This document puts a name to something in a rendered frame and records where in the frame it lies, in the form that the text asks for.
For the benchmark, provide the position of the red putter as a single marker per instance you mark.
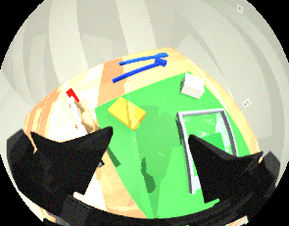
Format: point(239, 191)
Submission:
point(72, 96)

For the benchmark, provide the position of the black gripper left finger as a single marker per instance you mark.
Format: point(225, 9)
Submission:
point(76, 159)

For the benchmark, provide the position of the white cube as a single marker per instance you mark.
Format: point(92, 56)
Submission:
point(192, 86)

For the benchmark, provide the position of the green flat mat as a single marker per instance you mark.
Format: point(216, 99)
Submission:
point(150, 161)

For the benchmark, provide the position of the yellow block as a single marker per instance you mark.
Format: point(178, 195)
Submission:
point(127, 113)

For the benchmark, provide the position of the blue golf putter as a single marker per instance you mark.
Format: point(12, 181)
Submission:
point(158, 62)
point(159, 55)

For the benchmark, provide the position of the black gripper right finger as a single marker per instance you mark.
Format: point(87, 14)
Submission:
point(217, 170)

